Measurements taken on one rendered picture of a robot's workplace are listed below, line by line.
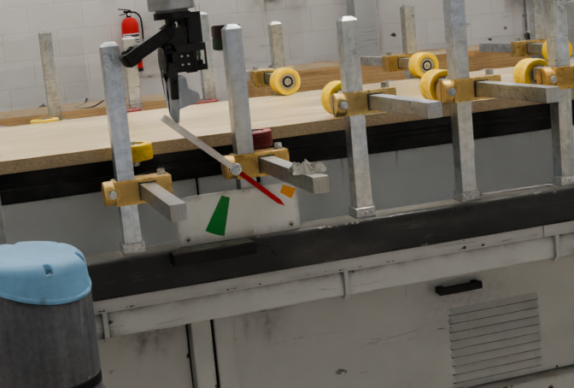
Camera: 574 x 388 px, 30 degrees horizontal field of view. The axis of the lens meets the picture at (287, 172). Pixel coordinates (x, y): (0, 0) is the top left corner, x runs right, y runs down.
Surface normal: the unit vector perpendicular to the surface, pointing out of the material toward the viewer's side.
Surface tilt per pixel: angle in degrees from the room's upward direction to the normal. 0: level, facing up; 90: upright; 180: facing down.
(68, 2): 90
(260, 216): 90
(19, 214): 90
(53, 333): 90
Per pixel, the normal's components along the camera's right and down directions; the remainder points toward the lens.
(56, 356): 0.43, 0.10
